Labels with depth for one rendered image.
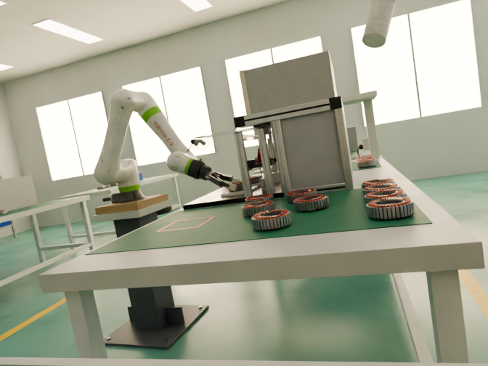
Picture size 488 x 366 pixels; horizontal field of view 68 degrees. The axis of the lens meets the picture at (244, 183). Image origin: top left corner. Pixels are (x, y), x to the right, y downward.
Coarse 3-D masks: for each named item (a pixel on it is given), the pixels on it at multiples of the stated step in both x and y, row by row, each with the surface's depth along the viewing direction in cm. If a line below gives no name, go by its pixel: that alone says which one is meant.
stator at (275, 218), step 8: (256, 216) 100; (264, 216) 99; (272, 216) 97; (280, 216) 97; (288, 216) 98; (256, 224) 98; (264, 224) 97; (272, 224) 96; (280, 224) 97; (288, 224) 99
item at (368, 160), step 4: (360, 156) 255; (364, 156) 247; (368, 156) 241; (372, 156) 236; (356, 160) 253; (360, 160) 218; (364, 160) 218; (368, 160) 210; (372, 160) 210; (376, 160) 212; (360, 164) 212; (364, 164) 211; (368, 164) 209; (372, 164) 209; (376, 164) 211
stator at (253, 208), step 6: (246, 204) 125; (252, 204) 126; (258, 204) 127; (264, 204) 119; (270, 204) 119; (246, 210) 120; (252, 210) 119; (258, 210) 118; (264, 210) 118; (270, 210) 119; (246, 216) 122
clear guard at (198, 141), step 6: (252, 126) 153; (258, 126) 161; (222, 132) 157; (228, 132) 158; (234, 132) 167; (198, 138) 164; (204, 138) 170; (210, 138) 178; (192, 144) 162; (198, 144) 169; (204, 144) 176; (210, 144) 184; (192, 150) 168; (198, 150) 175
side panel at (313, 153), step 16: (320, 112) 143; (336, 112) 140; (288, 128) 147; (304, 128) 145; (320, 128) 143; (336, 128) 142; (288, 144) 148; (304, 144) 146; (320, 144) 144; (336, 144) 143; (288, 160) 149; (304, 160) 147; (320, 160) 145; (336, 160) 143; (288, 176) 149; (304, 176) 148; (320, 176) 146; (336, 176) 144; (320, 192) 146
